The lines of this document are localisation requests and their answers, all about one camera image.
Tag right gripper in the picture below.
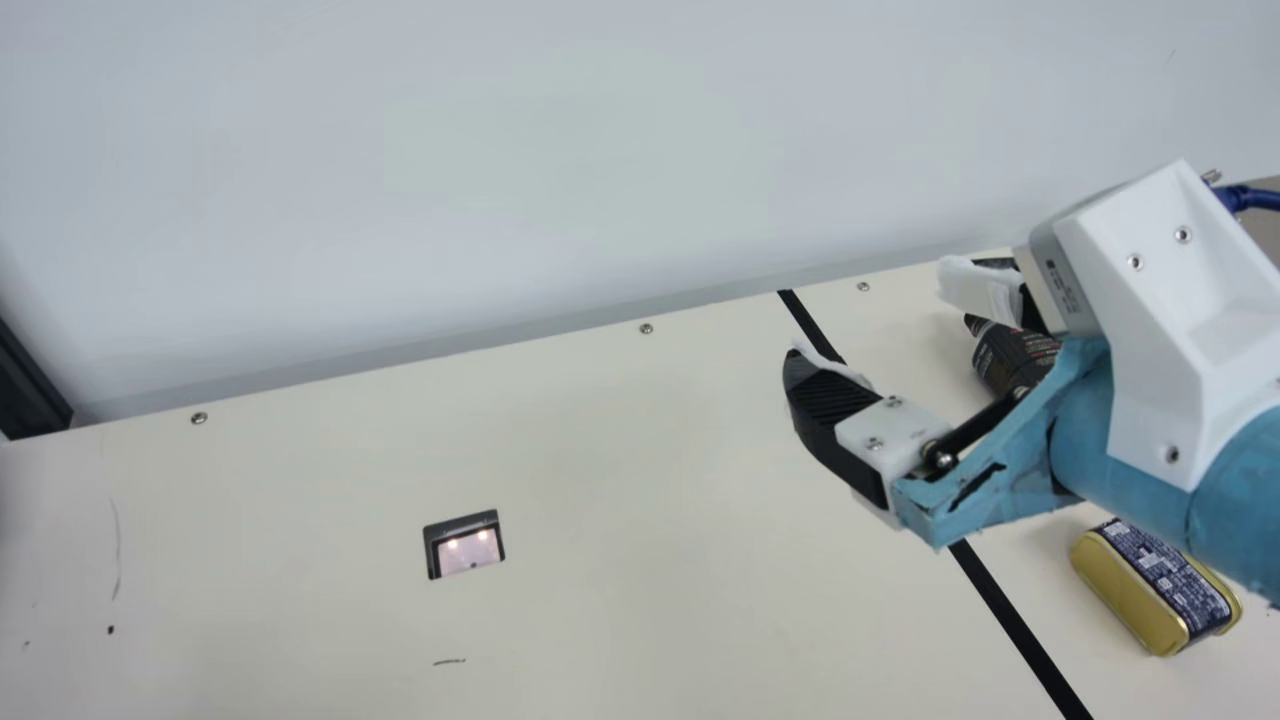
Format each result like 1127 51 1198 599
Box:
782 254 1280 611

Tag dark coffee bottle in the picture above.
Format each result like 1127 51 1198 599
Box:
963 313 1063 401

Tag rectangular tin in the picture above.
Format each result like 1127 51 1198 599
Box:
1070 517 1243 658

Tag small square scanner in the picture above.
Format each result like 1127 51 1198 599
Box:
422 509 506 581

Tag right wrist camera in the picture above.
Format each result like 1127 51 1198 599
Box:
1025 158 1280 493

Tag blue cable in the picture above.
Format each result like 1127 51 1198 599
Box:
1205 180 1280 216

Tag black post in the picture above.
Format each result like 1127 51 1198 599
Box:
0 318 74 441

